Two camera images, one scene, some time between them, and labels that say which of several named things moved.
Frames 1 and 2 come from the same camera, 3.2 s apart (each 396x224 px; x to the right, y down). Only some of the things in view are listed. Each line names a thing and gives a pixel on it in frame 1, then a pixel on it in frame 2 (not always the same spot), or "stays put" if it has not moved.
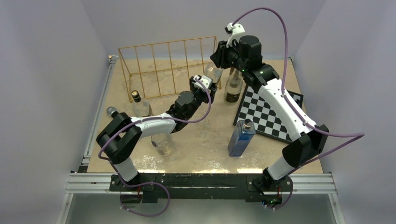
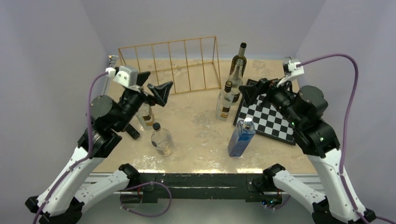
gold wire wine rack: (163, 69) stays put
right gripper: (219, 57) to (251, 92)
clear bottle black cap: (212, 70) to (224, 101)
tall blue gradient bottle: (243, 132) stays put
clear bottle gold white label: (164, 143) stays put
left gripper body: (198, 96) to (131, 101)
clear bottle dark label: (233, 88) stays put
